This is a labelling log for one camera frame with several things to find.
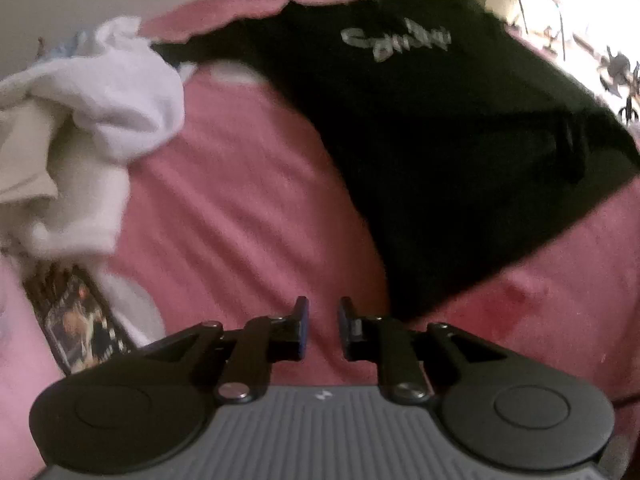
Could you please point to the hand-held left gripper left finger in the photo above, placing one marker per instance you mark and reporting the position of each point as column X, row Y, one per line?
column 301, row 325

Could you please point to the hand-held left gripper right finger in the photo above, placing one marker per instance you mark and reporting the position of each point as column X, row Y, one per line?
column 345, row 330

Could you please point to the black t-shirt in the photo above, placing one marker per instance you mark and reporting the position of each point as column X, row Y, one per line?
column 450, row 160

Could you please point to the white garment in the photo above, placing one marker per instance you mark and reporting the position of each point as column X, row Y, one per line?
column 130, row 90

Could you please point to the pink floral blanket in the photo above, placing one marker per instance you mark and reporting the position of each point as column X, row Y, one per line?
column 250, row 210

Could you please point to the black smartphone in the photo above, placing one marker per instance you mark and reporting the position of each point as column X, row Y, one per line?
column 80, row 325

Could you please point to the pale pink quilt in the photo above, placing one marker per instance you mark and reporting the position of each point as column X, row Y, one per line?
column 25, row 385

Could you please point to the beige garment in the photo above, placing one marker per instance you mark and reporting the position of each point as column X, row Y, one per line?
column 25, row 160

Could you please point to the office chair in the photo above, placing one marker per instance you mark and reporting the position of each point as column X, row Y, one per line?
column 620, row 67

